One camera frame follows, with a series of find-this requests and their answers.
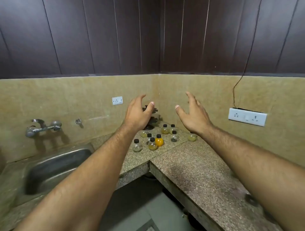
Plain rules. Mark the person's left hand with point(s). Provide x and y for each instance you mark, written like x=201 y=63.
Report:
x=137 y=114

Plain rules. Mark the person's right hand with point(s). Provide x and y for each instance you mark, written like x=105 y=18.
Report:
x=195 y=116

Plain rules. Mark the black rotating bottle rack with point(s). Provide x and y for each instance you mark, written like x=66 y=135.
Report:
x=155 y=118

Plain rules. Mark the yellow liquid small bottle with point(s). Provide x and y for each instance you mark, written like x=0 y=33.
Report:
x=152 y=146
x=191 y=137

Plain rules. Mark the cluster of small capped bottles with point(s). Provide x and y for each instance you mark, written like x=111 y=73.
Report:
x=137 y=147

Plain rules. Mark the orange liquid small bottle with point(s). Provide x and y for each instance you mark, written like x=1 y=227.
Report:
x=159 y=142

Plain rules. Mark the person's right forearm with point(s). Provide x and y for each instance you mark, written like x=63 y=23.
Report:
x=262 y=171

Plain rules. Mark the person's left forearm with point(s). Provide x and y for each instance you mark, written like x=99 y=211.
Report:
x=83 y=185

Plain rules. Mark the wide white switchboard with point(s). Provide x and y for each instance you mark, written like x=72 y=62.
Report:
x=247 y=117

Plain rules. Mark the dark brown overhead cabinets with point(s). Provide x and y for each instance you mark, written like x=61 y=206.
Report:
x=95 y=35

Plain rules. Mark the steel sink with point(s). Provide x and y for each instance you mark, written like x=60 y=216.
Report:
x=59 y=164

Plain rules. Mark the small white wall socket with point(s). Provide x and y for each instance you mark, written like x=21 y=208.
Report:
x=117 y=100

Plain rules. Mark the metal wall valve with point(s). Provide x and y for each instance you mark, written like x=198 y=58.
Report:
x=78 y=121

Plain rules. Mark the metal wall faucet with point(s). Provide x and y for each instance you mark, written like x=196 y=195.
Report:
x=35 y=130

